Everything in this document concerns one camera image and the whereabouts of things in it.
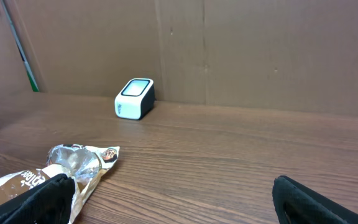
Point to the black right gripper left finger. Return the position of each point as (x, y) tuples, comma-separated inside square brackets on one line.
[(49, 202)]

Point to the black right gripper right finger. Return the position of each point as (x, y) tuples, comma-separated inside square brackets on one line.
[(297, 204)]

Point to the dried mushroom plastic bag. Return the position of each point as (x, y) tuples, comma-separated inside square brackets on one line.
[(84, 164)]

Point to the white barcode scanner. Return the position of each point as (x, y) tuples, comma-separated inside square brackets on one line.
[(136, 99)]

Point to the white green pole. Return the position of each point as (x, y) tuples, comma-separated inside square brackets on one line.
[(33, 83)]

